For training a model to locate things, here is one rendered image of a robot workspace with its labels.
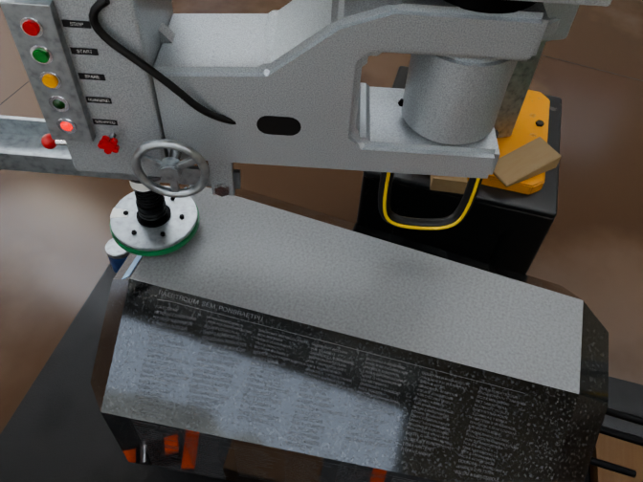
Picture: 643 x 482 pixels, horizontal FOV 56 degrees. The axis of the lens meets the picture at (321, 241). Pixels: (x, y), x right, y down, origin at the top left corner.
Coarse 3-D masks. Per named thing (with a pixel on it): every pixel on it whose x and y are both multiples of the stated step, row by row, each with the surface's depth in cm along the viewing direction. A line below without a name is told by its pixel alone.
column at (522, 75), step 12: (540, 48) 171; (528, 60) 174; (516, 72) 176; (528, 72) 177; (516, 84) 180; (528, 84) 181; (504, 96) 182; (516, 96) 184; (504, 108) 186; (516, 108) 188; (504, 120) 191; (516, 120) 192; (504, 132) 195
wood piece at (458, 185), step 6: (432, 180) 177; (438, 180) 176; (444, 180) 176; (450, 180) 176; (456, 180) 176; (462, 180) 176; (432, 186) 179; (438, 186) 178; (444, 186) 178; (450, 186) 178; (456, 186) 178; (462, 186) 177; (456, 192) 179; (462, 192) 179
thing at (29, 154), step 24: (0, 120) 137; (24, 120) 137; (0, 144) 137; (24, 144) 138; (0, 168) 133; (24, 168) 133; (48, 168) 133; (72, 168) 132; (192, 168) 131; (216, 192) 131
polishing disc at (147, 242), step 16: (128, 208) 153; (176, 208) 154; (192, 208) 154; (112, 224) 150; (128, 224) 150; (144, 224) 149; (160, 224) 150; (176, 224) 151; (192, 224) 151; (128, 240) 147; (144, 240) 147; (160, 240) 147; (176, 240) 148
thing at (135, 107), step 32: (64, 0) 96; (96, 0) 96; (128, 0) 96; (160, 0) 110; (64, 32) 101; (128, 32) 100; (160, 32) 111; (96, 64) 105; (128, 64) 105; (96, 96) 111; (128, 96) 110; (96, 128) 117; (128, 128) 116; (160, 128) 117; (96, 160) 123; (128, 160) 123; (160, 160) 122
